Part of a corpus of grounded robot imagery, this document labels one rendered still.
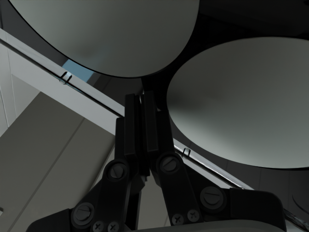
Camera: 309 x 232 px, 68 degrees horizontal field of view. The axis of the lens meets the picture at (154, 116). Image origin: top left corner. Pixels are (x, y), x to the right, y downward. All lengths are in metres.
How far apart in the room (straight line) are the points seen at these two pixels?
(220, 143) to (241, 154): 0.02
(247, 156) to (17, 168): 1.33
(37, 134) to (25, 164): 0.18
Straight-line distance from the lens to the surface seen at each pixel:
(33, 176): 1.42
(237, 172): 0.19
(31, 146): 1.45
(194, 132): 0.15
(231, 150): 0.16
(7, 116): 0.54
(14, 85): 0.47
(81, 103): 0.37
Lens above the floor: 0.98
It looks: 33 degrees down
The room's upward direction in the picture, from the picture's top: 155 degrees counter-clockwise
